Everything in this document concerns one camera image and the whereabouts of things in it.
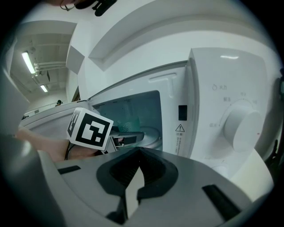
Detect white ceiling pipes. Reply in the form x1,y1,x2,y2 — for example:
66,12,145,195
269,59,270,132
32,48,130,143
31,61,67,77

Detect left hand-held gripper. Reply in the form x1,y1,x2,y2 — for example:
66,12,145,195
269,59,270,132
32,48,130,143
67,107,146,155

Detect green object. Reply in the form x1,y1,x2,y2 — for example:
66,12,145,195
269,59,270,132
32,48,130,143
117,104,141,134

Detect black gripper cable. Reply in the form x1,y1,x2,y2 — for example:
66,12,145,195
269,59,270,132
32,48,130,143
64,141,75,160

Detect person's left forearm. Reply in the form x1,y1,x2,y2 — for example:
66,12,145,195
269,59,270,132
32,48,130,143
16,128,99,162

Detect black office chair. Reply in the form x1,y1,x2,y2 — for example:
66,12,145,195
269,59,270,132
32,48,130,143
263,66,284,174

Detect black head-worn camera rig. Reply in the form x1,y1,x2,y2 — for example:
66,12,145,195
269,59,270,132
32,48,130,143
59,0,118,17

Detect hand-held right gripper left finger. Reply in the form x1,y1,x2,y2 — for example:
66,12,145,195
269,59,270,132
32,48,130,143
1,135,143,227

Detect glass turntable plate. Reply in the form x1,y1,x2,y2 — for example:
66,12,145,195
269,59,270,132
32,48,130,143
139,125,162,149

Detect white microwave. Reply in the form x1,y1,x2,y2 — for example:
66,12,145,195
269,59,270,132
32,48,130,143
19,47,275,180

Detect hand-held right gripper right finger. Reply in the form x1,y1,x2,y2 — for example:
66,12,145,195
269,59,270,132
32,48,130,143
127,148,254,227

